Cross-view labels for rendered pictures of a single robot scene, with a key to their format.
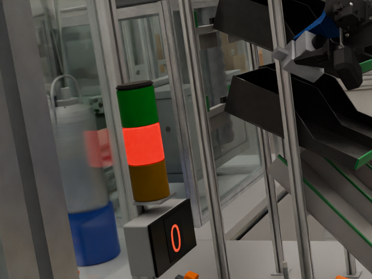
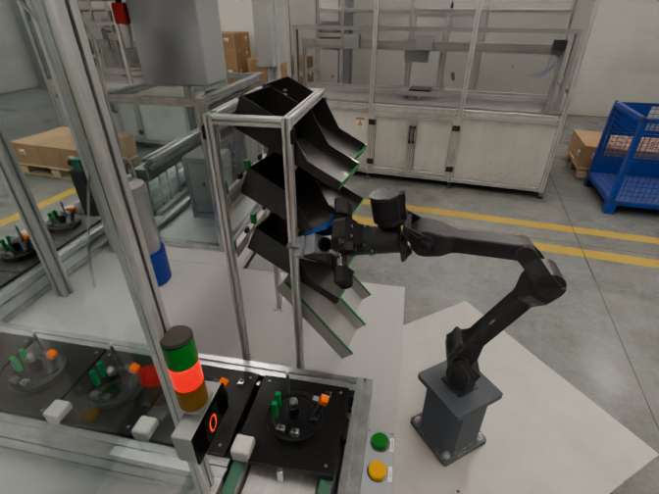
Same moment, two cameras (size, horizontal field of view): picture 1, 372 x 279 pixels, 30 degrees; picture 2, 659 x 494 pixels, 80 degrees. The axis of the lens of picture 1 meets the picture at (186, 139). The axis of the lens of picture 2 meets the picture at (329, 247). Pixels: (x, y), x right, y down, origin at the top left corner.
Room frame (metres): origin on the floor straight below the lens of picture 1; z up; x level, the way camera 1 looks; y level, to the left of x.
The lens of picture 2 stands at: (0.42, -0.05, 1.85)
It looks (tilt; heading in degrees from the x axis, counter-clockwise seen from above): 32 degrees down; 345
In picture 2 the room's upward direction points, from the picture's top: straight up
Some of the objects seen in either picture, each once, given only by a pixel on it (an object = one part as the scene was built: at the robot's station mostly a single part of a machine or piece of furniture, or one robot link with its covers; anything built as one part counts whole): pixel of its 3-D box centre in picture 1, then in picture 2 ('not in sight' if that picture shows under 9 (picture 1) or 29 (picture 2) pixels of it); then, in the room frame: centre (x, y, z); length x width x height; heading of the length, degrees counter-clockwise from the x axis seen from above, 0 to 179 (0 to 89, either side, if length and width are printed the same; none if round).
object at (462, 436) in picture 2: not in sight; (452, 409); (0.96, -0.54, 0.96); 0.15 x 0.15 x 0.20; 12
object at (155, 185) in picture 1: (149, 179); (191, 390); (0.91, 0.06, 1.28); 0.05 x 0.05 x 0.05
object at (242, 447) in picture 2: not in sight; (243, 448); (0.99, 0.00, 0.97); 0.05 x 0.05 x 0.04; 63
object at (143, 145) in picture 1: (143, 143); (185, 370); (0.91, 0.06, 1.33); 0.05 x 0.05 x 0.05
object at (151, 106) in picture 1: (137, 106); (179, 349); (0.91, 0.06, 1.38); 0.05 x 0.05 x 0.05
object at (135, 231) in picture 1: (148, 173); (190, 387); (0.91, 0.06, 1.29); 0.12 x 0.05 x 0.25; 153
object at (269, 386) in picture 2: not in sight; (294, 420); (1.03, -0.13, 0.96); 0.24 x 0.24 x 0.02; 63
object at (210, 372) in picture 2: not in sight; (197, 391); (1.14, 0.10, 1.01); 0.24 x 0.24 x 0.13; 63
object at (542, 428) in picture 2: not in sight; (433, 420); (1.01, -0.53, 0.84); 0.90 x 0.70 x 0.03; 102
